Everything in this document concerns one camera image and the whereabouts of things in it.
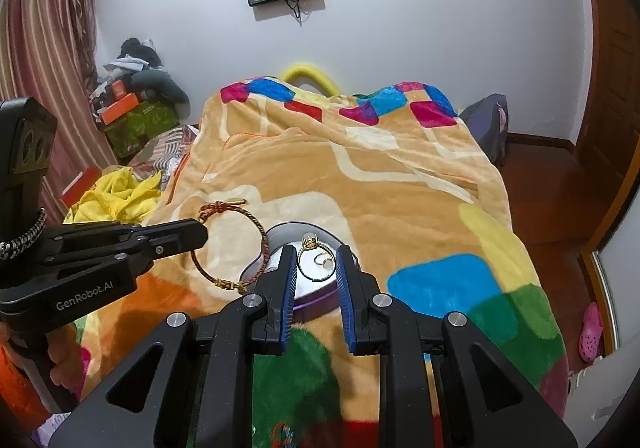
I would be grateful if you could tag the round silver purple-rimmed box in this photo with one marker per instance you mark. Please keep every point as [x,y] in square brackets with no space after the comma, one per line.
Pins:
[280,234]

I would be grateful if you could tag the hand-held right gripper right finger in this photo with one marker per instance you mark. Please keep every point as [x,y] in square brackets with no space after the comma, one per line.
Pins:
[347,308]

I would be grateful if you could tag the grey purple backpack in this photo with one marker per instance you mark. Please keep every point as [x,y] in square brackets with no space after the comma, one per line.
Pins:
[487,128]

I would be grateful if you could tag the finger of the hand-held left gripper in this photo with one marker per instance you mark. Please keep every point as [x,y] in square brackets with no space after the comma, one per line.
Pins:
[100,270]
[175,234]

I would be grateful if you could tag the colourful patchwork print blanket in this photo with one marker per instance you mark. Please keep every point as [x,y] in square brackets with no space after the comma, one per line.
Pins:
[380,188]

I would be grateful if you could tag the flat orange box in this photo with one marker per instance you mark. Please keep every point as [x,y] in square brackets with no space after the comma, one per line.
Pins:
[80,185]

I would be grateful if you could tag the striped patterned cloth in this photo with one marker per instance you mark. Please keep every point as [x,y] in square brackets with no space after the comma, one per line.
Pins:
[165,143]

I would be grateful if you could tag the person's left hand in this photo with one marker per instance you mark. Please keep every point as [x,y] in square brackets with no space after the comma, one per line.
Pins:
[67,358]

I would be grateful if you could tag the brown wooden door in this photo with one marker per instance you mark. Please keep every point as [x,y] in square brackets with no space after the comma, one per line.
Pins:
[612,78]

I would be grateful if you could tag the white framed panel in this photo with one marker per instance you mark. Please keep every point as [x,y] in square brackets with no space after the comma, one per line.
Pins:
[617,288]

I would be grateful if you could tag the orange shoe box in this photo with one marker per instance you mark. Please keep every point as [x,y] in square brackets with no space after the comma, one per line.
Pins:
[120,108]

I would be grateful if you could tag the striped pink curtain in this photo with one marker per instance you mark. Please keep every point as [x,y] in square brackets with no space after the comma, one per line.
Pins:
[45,53]

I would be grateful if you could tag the yellow cloth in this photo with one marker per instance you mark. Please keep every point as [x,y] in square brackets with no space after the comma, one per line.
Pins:
[120,195]

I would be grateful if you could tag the pile of dark clothes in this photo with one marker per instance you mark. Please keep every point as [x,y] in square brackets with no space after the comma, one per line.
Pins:
[142,63]

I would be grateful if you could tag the yellow foam tube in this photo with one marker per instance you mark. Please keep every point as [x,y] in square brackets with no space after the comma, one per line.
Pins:
[305,68]

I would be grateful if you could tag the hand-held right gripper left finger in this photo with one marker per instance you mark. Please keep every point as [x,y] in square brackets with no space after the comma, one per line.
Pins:
[286,308]

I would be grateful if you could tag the pink clog shoe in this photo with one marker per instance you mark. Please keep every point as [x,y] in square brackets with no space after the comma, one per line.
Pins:
[591,333]

